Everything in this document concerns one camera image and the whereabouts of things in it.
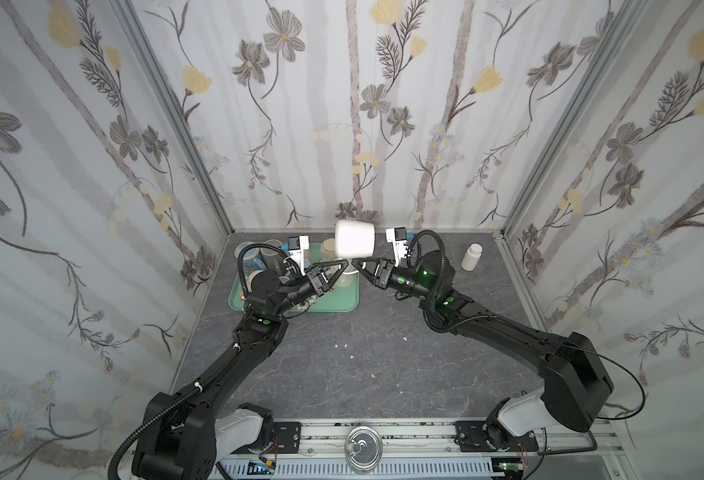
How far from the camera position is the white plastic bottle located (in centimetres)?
105

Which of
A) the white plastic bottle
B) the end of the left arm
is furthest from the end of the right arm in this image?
the white plastic bottle

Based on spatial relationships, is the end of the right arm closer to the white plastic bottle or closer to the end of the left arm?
the end of the left arm
